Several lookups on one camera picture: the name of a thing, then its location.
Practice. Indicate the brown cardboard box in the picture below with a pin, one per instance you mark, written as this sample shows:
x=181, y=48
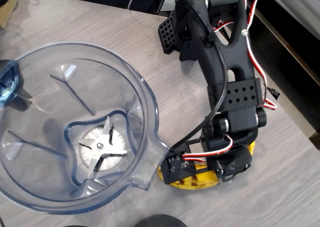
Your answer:
x=10, y=14

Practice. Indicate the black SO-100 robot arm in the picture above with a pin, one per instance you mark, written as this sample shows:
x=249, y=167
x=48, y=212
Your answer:
x=237, y=62

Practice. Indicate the yellow spotted banana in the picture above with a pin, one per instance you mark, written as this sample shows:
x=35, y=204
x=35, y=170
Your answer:
x=195, y=183

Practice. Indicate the steel blender blade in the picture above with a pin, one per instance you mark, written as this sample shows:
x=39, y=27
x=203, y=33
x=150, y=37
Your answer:
x=101, y=145

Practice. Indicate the black table edge bracket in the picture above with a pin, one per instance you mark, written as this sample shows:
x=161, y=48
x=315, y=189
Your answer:
x=273, y=93

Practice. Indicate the dark wooden furniture post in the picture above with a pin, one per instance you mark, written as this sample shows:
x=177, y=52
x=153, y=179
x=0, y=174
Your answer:
x=315, y=140

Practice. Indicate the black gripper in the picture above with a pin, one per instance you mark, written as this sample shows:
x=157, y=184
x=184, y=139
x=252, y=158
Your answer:
x=238, y=165

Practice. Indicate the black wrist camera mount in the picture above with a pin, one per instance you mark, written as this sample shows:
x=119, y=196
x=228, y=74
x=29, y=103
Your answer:
x=177, y=164

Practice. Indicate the clear plastic blender jar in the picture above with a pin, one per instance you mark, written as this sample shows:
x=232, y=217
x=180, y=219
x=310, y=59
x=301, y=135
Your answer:
x=50, y=112

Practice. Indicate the dark wooden furniture rail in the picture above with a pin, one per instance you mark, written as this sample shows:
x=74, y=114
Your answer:
x=287, y=49

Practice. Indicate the white fabric sheet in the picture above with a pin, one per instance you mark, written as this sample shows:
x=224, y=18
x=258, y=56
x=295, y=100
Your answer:
x=295, y=7

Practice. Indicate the black round object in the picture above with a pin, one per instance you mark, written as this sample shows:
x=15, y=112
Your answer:
x=160, y=221

